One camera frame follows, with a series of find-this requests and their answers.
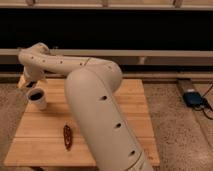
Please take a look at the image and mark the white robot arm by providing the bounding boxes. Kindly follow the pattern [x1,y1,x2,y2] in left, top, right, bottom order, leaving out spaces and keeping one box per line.
[18,43,154,171]

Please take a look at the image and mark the white paper cup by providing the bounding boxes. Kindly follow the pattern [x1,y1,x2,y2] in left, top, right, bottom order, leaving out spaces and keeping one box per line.
[27,88,47,110]

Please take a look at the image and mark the dark red chili pepper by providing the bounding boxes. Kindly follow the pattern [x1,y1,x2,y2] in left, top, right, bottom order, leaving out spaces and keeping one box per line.
[63,125,72,150]

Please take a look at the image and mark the blue electronic box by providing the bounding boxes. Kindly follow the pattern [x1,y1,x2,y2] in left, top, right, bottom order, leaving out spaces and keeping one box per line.
[183,89,206,107]

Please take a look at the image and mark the wooden wall rail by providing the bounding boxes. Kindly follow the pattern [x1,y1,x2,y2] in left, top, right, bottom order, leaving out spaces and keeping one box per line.
[0,44,213,67]

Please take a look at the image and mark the black cable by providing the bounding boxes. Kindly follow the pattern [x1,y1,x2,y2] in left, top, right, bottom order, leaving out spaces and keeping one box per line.
[199,83,213,120]

